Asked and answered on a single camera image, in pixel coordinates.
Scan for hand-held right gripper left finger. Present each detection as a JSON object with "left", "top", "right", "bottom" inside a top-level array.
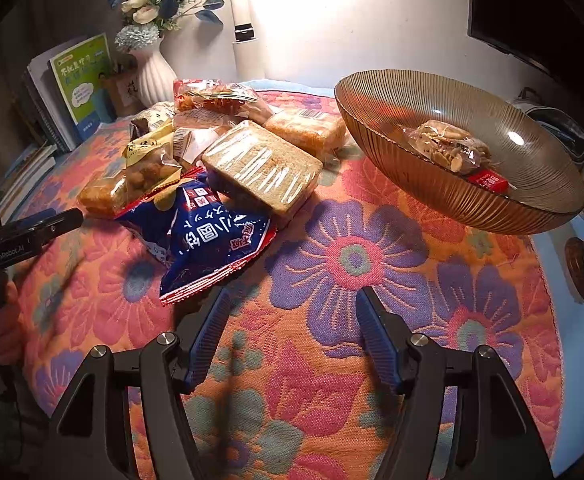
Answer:
[{"left": 46, "top": 287, "right": 233, "bottom": 480}]

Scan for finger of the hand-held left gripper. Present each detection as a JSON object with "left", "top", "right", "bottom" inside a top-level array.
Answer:
[
  {"left": 19, "top": 208, "right": 85, "bottom": 235},
  {"left": 34, "top": 230, "right": 60, "bottom": 257}
]

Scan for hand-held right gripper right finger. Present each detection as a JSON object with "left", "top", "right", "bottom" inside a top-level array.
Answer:
[{"left": 356, "top": 286, "right": 555, "bottom": 480}]

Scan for clear packet of fried pastry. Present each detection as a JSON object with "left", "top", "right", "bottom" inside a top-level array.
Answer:
[{"left": 76, "top": 170, "right": 137, "bottom": 220}]

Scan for blue snack bag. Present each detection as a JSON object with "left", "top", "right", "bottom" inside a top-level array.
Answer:
[{"left": 114, "top": 167, "right": 279, "bottom": 307}]

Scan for yellow label snack ball packet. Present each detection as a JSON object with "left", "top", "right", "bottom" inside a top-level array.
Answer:
[{"left": 122, "top": 122, "right": 183, "bottom": 198}]

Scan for white and brown bread packet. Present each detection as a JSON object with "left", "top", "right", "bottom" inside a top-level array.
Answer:
[{"left": 172, "top": 110, "right": 243, "bottom": 166}]

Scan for brown wicker basket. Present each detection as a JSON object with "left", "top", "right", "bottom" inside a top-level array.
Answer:
[{"left": 334, "top": 70, "right": 584, "bottom": 236}]

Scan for sliced toast bread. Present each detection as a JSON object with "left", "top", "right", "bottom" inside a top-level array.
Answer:
[{"left": 201, "top": 120, "right": 323, "bottom": 218}]

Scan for small red snack packet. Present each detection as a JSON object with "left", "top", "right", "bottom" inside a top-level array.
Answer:
[{"left": 467, "top": 169, "right": 510, "bottom": 193}]

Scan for clear packet of bread fingers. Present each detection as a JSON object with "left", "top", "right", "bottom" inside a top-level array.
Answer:
[{"left": 173, "top": 77, "right": 277, "bottom": 126}]

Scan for clear packet of peanuts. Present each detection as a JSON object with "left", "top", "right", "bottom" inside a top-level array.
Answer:
[{"left": 404, "top": 120, "right": 495, "bottom": 176}]

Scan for orange square cake packet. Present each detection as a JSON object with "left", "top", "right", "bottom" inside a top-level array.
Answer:
[{"left": 264, "top": 109, "right": 347, "bottom": 158}]

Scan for person's left hand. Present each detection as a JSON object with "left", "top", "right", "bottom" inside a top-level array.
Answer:
[{"left": 0, "top": 280, "right": 27, "bottom": 357}]

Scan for flat stack of books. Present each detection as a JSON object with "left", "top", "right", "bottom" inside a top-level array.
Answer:
[{"left": 0, "top": 142, "right": 60, "bottom": 226}]

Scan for floral woven cloth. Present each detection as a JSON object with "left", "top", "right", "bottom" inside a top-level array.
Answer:
[{"left": 0, "top": 80, "right": 565, "bottom": 480}]

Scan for upright spiral notebooks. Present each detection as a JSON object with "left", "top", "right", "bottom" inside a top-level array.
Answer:
[{"left": 19, "top": 47, "right": 80, "bottom": 153}]

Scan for green cover book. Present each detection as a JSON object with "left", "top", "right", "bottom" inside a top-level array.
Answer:
[{"left": 48, "top": 32, "right": 117, "bottom": 143}]

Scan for brown square pen holder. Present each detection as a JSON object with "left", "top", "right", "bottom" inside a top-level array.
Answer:
[{"left": 99, "top": 55, "right": 142, "bottom": 118}]

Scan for white ribbed vase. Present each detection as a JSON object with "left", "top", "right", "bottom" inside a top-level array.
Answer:
[{"left": 129, "top": 37, "right": 177, "bottom": 106}]

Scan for artificial flower bouquet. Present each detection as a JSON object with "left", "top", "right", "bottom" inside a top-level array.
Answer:
[{"left": 106, "top": 0, "right": 225, "bottom": 53}]

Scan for white desk lamp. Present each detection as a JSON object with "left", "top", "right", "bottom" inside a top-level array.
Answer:
[{"left": 224, "top": 0, "right": 263, "bottom": 83}]

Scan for white desk appliance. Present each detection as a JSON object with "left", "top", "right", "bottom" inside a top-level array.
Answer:
[{"left": 512, "top": 87, "right": 584, "bottom": 166}]

